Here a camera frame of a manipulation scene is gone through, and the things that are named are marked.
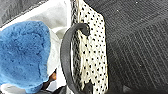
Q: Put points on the blue plush toy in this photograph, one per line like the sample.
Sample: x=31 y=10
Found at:
x=23 y=50

